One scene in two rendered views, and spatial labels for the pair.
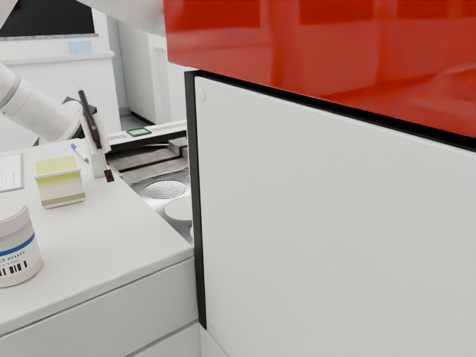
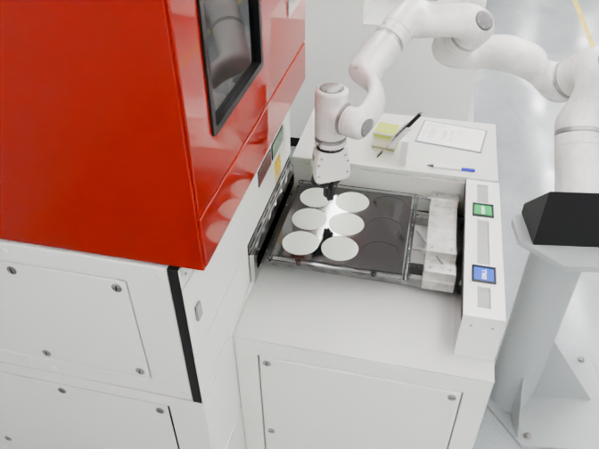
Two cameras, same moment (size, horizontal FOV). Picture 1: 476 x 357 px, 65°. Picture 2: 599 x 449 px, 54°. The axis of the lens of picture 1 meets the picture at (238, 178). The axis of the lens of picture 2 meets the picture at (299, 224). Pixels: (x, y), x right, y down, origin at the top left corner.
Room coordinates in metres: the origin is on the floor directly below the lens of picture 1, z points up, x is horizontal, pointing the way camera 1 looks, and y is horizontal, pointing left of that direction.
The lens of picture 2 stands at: (1.67, -0.93, 1.94)
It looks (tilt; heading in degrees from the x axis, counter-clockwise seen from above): 39 degrees down; 140
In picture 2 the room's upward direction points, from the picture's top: 1 degrees counter-clockwise
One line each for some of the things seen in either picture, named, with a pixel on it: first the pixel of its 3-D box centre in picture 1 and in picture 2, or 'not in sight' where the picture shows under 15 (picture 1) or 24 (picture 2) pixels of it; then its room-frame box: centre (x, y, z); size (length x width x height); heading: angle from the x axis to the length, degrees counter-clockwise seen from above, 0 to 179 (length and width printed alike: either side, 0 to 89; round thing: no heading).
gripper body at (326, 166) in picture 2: not in sight; (330, 159); (0.69, 0.01, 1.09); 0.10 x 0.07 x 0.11; 68
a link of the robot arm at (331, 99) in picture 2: not in sight; (332, 111); (0.70, 0.01, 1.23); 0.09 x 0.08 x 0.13; 8
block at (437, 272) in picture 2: not in sight; (439, 272); (1.05, 0.06, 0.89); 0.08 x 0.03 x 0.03; 36
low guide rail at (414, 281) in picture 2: not in sight; (360, 272); (0.88, -0.04, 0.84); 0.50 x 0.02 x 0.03; 36
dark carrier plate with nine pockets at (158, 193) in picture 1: (229, 195); (346, 224); (0.75, 0.02, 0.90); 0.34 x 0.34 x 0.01; 36
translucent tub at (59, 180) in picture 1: (59, 181); (386, 137); (0.61, 0.33, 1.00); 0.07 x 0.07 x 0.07; 28
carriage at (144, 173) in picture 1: (171, 171); (440, 242); (0.96, 0.19, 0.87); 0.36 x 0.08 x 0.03; 126
